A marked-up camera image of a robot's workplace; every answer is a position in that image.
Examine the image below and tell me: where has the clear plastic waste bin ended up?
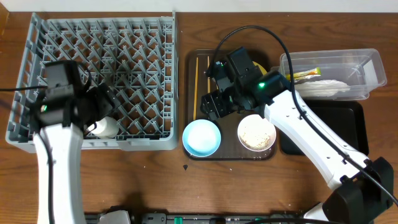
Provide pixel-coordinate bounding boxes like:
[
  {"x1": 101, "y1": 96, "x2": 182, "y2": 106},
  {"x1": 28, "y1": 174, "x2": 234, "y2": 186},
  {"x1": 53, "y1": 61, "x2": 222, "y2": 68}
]
[{"x1": 290, "y1": 49, "x2": 387, "y2": 100}]

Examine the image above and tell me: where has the white bowl with crumbs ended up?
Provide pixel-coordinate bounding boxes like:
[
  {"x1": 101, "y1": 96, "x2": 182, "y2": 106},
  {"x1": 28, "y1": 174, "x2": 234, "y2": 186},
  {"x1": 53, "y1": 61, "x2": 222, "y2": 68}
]
[{"x1": 237, "y1": 114, "x2": 277, "y2": 152}]

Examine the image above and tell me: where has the light blue bowl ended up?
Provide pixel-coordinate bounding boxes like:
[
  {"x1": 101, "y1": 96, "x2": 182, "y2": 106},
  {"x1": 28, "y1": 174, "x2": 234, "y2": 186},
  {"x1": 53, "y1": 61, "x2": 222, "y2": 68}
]
[{"x1": 182, "y1": 119, "x2": 221, "y2": 157}]

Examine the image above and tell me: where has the grey plastic dish rack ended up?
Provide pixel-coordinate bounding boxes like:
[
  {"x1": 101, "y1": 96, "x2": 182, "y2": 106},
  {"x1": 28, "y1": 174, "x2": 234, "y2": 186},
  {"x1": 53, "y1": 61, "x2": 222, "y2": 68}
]
[{"x1": 5, "y1": 14, "x2": 178, "y2": 153}]

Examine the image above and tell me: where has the black equipment rail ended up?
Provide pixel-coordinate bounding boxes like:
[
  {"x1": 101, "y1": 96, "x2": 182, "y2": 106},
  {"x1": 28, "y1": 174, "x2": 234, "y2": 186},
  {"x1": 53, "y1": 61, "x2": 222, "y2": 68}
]
[{"x1": 85, "y1": 206, "x2": 302, "y2": 224}]

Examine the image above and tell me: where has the white cup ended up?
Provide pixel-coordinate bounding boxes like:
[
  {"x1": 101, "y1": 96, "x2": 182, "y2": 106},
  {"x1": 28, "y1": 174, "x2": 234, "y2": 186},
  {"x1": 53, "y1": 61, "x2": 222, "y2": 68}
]
[{"x1": 88, "y1": 116, "x2": 119, "y2": 139}]

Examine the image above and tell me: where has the green yellow snack wrapper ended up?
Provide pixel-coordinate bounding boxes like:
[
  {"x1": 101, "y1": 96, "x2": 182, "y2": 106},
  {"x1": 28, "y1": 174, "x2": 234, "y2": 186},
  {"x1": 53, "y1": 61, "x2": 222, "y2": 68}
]
[{"x1": 293, "y1": 67, "x2": 322, "y2": 81}]

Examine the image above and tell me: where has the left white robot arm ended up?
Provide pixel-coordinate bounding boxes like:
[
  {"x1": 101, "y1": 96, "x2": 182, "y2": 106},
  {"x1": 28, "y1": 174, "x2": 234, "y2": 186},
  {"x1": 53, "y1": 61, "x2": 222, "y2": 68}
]
[{"x1": 30, "y1": 83, "x2": 120, "y2": 223}]

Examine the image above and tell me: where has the dark brown serving tray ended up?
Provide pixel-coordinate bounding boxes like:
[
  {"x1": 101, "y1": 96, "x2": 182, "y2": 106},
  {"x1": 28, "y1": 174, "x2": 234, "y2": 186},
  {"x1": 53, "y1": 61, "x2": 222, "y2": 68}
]
[{"x1": 184, "y1": 49, "x2": 276, "y2": 161}]

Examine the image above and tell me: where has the wooden chopstick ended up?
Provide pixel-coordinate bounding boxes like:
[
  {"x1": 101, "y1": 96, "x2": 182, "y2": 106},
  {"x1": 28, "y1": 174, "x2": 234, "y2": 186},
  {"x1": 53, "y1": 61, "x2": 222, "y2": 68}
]
[
  {"x1": 193, "y1": 57, "x2": 199, "y2": 120},
  {"x1": 207, "y1": 56, "x2": 211, "y2": 93}
]

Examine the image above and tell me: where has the black waste tray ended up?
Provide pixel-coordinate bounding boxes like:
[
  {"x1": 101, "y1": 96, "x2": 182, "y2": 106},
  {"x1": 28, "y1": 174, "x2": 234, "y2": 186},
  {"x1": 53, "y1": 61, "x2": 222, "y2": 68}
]
[{"x1": 278, "y1": 98, "x2": 370, "y2": 157}]

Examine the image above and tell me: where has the white tissue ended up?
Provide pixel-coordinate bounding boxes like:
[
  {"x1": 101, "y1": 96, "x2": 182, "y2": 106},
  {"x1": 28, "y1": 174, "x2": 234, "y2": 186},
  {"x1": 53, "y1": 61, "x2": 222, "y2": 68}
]
[{"x1": 295, "y1": 80, "x2": 350, "y2": 98}]

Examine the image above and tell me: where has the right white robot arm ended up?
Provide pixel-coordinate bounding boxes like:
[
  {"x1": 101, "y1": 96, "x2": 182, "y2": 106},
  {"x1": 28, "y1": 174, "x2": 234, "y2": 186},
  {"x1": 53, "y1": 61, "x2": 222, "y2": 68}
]
[{"x1": 200, "y1": 61, "x2": 397, "y2": 223}]

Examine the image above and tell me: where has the yellow round plate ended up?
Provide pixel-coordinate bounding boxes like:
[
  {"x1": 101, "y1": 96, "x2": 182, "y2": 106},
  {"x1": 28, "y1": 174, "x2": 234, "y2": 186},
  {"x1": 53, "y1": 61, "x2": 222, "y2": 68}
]
[{"x1": 253, "y1": 61, "x2": 267, "y2": 75}]

